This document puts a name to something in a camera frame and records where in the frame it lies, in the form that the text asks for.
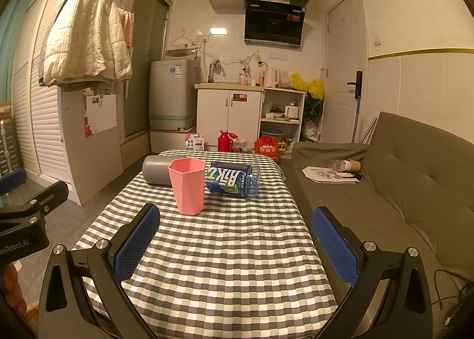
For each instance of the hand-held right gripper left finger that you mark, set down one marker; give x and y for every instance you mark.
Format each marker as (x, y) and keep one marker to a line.
(137, 239)

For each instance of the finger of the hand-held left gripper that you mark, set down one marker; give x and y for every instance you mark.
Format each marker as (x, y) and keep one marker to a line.
(44, 198)

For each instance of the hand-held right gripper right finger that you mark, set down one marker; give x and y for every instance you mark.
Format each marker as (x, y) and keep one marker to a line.
(333, 246)

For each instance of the pink cup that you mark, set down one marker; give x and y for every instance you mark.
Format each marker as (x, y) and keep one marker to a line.
(187, 187)

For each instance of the grey cup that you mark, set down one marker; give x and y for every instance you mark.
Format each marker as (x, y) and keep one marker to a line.
(157, 170)

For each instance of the brown paper cup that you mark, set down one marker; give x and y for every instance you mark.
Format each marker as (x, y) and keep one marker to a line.
(352, 165)

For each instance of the person's left hand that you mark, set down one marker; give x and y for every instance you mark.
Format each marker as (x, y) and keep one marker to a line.
(13, 285)

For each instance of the white board panel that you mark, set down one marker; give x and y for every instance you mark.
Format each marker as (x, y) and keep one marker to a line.
(92, 161)

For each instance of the white louvered wardrobe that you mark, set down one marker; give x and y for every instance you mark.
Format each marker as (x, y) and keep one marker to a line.
(40, 128)

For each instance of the printed paper sheet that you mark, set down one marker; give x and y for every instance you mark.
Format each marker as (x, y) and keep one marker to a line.
(322, 175)

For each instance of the crumpled clear plastic bottle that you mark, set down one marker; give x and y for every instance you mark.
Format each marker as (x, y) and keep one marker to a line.
(336, 165)

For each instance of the checkered tablecloth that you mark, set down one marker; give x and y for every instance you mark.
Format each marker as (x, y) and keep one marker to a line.
(222, 257)

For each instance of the olive green sofa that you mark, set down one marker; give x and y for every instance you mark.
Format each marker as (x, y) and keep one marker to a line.
(407, 176)

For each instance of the blue plastic bottle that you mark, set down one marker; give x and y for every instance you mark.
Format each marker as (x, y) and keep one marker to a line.
(229, 180)

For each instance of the white printed package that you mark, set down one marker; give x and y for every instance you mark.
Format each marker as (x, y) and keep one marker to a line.
(196, 142)

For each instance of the orange shopping bag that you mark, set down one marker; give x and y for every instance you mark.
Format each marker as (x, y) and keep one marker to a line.
(266, 148)

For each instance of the grey basin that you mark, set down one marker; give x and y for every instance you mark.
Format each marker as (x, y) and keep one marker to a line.
(273, 135)

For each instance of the broom stick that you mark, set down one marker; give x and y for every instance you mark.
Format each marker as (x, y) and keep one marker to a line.
(356, 120)

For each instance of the red thermos jug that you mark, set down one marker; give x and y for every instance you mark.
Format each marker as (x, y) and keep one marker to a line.
(224, 143)

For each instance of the pink white bag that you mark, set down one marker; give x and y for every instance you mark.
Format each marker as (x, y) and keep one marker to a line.
(244, 145)

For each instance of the green leafy plant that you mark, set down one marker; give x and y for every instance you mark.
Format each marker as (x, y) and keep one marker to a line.
(313, 111)

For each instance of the white pot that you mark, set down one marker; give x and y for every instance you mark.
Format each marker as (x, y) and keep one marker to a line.
(291, 112)

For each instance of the white bowl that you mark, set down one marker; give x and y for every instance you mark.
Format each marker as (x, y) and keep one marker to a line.
(274, 115)

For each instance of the white sink cabinet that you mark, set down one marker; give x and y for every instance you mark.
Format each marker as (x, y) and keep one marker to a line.
(214, 109)

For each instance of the grey washing machine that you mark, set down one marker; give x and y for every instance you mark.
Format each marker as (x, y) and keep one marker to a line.
(170, 91)

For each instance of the yellow plastic bag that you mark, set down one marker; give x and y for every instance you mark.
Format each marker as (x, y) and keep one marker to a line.
(313, 89)

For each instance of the white open shelf unit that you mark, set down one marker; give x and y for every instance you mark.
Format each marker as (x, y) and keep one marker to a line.
(281, 90)

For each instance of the white puffer jacket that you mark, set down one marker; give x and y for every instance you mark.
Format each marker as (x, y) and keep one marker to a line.
(81, 35)

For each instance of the white plastic bag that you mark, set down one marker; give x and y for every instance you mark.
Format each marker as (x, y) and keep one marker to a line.
(284, 80)

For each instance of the white kettle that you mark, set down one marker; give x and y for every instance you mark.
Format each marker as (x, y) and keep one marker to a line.
(270, 78)

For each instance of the white door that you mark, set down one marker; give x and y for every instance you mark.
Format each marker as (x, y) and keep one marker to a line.
(342, 65)

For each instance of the frosted glass door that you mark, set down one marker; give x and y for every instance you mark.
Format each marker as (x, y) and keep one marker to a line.
(144, 46)

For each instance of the orange bottle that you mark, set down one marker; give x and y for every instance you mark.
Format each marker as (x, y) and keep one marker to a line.
(261, 79)

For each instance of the metal faucet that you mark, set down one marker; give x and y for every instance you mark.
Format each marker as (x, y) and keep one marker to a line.
(211, 72)

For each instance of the pink bottle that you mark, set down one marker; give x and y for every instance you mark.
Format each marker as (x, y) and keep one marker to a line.
(243, 80)

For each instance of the pink garment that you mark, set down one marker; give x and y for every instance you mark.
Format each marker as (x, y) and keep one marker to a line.
(128, 28)

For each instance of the black range hood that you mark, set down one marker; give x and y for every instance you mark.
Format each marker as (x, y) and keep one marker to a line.
(274, 22)

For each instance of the white light switch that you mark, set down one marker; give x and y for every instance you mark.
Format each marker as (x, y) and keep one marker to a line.
(377, 40)

